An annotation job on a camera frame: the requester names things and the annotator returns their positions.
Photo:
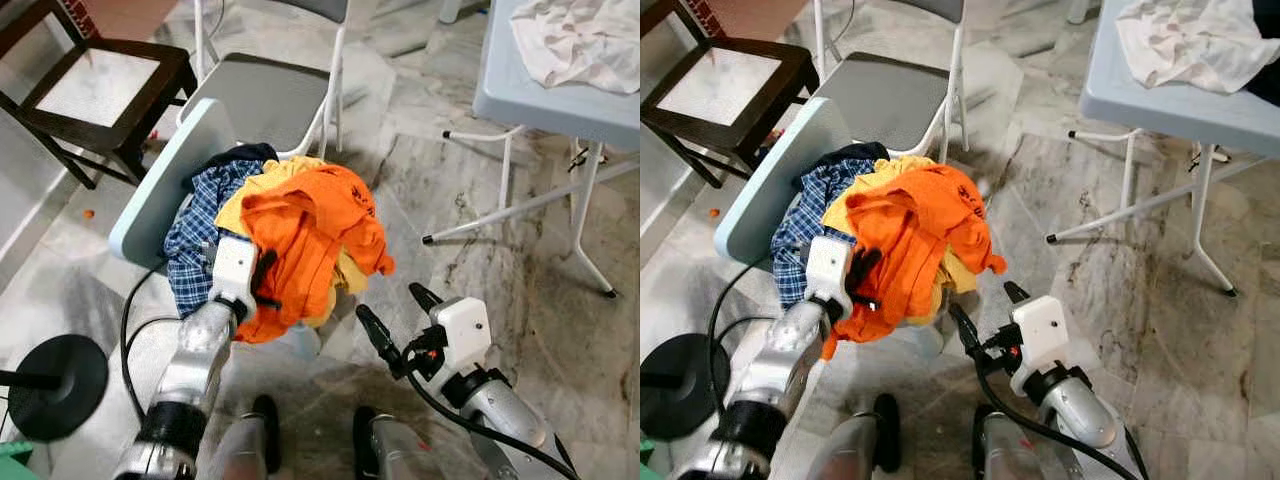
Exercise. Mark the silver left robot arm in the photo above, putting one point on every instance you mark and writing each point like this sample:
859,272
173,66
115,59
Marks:
190,360
790,360

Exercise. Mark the dark wooden chair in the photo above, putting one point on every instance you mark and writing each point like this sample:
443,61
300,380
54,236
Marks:
100,85
720,85

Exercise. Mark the blue plaid shirt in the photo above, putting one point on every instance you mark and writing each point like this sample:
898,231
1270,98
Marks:
805,230
195,230

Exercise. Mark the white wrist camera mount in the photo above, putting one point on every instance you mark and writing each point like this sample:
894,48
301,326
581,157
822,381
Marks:
462,330
232,270
828,270
1040,335

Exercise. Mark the robot right leg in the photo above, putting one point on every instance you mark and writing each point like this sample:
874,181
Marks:
395,450
1010,450

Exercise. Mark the black garment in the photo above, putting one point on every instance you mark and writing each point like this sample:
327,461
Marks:
855,153
245,153

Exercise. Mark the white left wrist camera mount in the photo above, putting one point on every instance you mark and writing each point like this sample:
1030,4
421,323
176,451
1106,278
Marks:
232,270
828,270

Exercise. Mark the orange shirt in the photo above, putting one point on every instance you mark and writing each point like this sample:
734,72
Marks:
310,230
920,230

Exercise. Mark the dark navy garment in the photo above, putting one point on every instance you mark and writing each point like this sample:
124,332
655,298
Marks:
1265,70

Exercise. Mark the robot leg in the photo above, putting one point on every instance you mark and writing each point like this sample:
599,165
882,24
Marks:
395,450
1010,450
850,450
240,450

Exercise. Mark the black round stand base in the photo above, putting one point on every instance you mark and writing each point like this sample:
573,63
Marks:
680,385
60,390

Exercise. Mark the grey white folding chair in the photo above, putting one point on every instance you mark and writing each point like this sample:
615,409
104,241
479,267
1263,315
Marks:
890,100
270,100

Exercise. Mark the robot left leg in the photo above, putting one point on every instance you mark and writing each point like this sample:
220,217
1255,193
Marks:
850,450
240,450

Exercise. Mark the white frilly garment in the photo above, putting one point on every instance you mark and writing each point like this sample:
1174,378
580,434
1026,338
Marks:
1190,40
580,40

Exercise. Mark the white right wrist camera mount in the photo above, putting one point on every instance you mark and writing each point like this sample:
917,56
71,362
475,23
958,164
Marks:
1040,335
462,330

